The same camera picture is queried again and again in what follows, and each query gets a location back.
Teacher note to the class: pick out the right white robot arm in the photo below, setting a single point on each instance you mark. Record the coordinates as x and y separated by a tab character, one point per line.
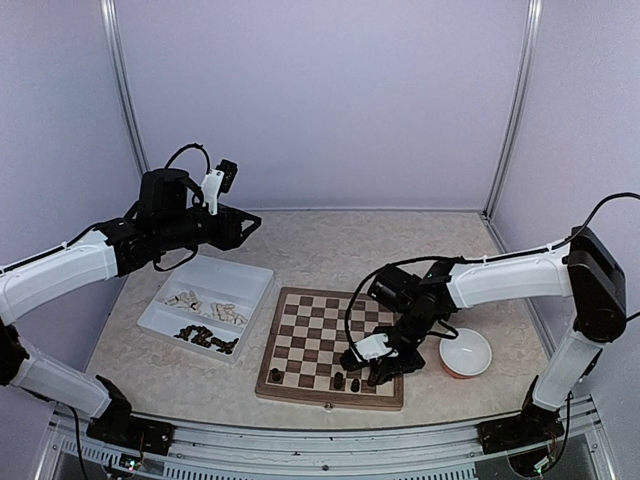
579	267

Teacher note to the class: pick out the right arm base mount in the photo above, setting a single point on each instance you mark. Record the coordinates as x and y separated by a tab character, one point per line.
517	431

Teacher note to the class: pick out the left aluminium frame post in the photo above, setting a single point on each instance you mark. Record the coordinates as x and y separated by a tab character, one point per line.
117	57

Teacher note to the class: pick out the right aluminium frame post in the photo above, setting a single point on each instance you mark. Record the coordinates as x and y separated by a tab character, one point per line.
516	111

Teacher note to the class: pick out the aluminium frame post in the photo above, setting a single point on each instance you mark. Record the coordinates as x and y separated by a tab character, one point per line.
516	111
117	57

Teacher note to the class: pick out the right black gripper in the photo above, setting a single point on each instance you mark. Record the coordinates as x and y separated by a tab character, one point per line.
395	367

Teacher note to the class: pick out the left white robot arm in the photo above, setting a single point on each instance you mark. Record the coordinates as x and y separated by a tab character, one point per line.
172	213

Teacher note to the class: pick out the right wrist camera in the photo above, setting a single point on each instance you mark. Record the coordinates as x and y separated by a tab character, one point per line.
361	353

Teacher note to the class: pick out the white orange ceramic bowl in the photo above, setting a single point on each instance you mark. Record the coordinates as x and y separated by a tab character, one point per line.
468	355

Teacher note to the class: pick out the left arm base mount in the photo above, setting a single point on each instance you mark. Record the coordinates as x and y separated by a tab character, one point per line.
140	434

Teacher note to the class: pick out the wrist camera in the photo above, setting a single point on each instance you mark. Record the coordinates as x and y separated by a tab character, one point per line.
218	181
361	353

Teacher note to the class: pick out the wooden chess board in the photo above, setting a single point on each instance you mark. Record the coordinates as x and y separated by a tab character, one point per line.
305	342

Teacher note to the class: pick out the dark chess knight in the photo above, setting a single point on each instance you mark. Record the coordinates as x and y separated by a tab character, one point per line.
338	383

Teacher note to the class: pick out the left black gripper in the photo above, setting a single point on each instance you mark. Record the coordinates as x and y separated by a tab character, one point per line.
228	235

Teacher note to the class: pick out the front aluminium rail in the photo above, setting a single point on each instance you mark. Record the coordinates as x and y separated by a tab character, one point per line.
200	450

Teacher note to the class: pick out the pile of dark chess pieces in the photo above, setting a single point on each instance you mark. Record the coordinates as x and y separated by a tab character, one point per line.
204	337

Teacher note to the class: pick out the pile of white chess pieces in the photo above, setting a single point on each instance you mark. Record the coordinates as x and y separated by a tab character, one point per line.
190	301

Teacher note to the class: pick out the white divided plastic tray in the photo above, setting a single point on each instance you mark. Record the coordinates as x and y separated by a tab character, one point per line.
216	280

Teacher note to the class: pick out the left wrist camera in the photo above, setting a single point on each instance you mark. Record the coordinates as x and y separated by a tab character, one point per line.
218	181

